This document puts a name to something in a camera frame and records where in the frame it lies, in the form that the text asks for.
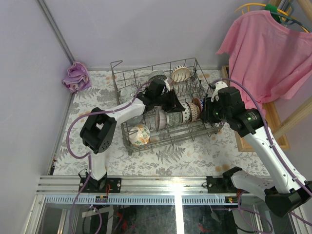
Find white wrist camera,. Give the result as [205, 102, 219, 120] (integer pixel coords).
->
[211, 81, 228, 102]
[164, 80, 171, 92]

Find white wrist camera, left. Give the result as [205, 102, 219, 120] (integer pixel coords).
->
[164, 80, 171, 92]

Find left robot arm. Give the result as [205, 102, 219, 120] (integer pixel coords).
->
[80, 79, 185, 193]

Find pink t-shirt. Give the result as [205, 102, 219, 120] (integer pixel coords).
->
[217, 10, 312, 109]

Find white bowl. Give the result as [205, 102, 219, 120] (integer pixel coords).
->
[182, 102, 192, 124]

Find green diamond patterned bowl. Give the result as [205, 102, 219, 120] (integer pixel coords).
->
[167, 112, 182, 127]

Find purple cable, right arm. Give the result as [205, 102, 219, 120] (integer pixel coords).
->
[210, 78, 312, 234]

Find grey dotted bowl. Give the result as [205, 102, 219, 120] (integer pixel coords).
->
[119, 87, 133, 103]

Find brown lattice patterned bowl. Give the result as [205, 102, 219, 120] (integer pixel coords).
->
[188, 102, 200, 122]

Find purple striped bowl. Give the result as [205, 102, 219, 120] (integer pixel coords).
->
[155, 107, 167, 130]

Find blue zigzag bowl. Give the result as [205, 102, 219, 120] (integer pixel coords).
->
[199, 98, 204, 111]

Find aluminium frame rail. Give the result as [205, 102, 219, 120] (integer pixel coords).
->
[36, 175, 299, 195]

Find yellow floral bowl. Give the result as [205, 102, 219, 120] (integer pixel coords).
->
[128, 124, 150, 146]

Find slotted cable duct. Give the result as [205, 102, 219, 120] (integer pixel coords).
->
[46, 195, 237, 206]

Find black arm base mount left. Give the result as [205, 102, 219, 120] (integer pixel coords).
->
[78, 169, 122, 194]

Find yellow clothes hanger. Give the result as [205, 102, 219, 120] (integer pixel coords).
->
[235, 0, 312, 33]

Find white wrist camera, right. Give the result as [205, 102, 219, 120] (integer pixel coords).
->
[211, 81, 228, 102]

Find floral table mat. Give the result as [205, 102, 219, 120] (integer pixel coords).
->
[53, 71, 268, 176]

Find purple crumpled cloth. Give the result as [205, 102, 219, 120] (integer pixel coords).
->
[62, 61, 92, 94]

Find teal clothes hanger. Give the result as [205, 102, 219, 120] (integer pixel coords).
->
[264, 4, 309, 32]

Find grey wire dish rack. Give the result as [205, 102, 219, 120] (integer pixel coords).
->
[111, 58, 224, 155]

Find black patterned bowl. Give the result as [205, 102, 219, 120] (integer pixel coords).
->
[148, 70, 167, 81]

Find cream bowl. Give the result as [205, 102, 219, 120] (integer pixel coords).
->
[171, 65, 191, 83]

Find wooden tray frame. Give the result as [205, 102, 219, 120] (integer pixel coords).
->
[221, 65, 290, 152]

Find corner aluminium post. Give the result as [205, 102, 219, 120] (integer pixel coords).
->
[36, 0, 75, 64]

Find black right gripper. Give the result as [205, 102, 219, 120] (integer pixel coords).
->
[198, 96, 231, 123]

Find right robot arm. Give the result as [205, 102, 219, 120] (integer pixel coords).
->
[200, 81, 312, 217]

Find red diamond patterned bowl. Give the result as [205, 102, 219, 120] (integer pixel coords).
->
[192, 97, 201, 107]

